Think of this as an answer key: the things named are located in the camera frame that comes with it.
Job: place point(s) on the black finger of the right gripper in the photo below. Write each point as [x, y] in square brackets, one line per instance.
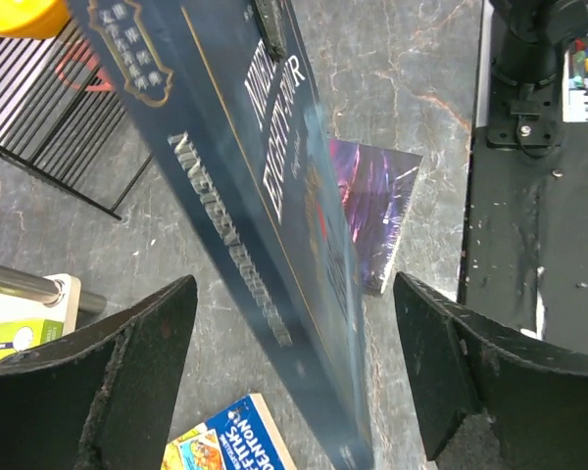
[271, 23]

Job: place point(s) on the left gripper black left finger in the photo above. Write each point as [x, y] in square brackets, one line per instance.
[103, 396]

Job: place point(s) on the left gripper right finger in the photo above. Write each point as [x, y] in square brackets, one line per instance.
[462, 363]

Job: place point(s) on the blue grey bottom book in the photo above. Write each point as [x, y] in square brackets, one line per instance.
[239, 136]

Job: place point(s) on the green cartoon book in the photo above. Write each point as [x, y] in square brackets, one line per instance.
[19, 336]

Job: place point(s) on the purple robinson crusoe book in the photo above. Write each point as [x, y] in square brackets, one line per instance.
[376, 187]

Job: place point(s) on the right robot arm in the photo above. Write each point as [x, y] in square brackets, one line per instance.
[528, 41]

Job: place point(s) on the white two-tier shelf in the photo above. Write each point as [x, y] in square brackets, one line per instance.
[57, 297]

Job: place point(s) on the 91-storey treehouse book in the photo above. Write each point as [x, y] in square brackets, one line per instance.
[242, 436]

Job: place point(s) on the orange bowl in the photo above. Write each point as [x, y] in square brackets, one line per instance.
[35, 19]

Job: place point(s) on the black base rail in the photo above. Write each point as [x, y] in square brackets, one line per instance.
[525, 243]

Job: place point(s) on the black wire dish rack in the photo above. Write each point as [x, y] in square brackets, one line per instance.
[56, 134]

